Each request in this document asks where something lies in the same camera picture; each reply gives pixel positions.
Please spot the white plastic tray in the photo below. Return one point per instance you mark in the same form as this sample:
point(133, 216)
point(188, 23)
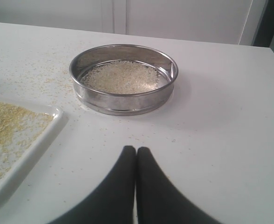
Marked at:
point(22, 167)

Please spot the white cabinet doors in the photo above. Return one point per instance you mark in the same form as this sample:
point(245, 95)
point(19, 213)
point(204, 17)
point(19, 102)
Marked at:
point(220, 21)

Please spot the yellow millet grains on tray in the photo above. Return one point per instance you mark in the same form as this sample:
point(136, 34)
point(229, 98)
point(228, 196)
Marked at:
point(19, 128)

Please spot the round steel mesh sieve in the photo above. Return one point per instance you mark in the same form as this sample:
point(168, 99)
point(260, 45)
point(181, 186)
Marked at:
point(124, 104)

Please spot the rice and millet grains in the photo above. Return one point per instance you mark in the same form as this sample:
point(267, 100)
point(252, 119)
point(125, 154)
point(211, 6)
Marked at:
point(122, 77)

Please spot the scattered grains on table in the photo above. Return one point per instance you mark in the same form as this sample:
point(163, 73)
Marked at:
point(40, 74)

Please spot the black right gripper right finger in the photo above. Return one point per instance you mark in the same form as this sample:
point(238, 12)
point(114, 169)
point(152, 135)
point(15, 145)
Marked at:
point(158, 200)

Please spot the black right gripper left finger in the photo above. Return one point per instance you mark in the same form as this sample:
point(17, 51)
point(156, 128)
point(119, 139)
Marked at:
point(112, 201)

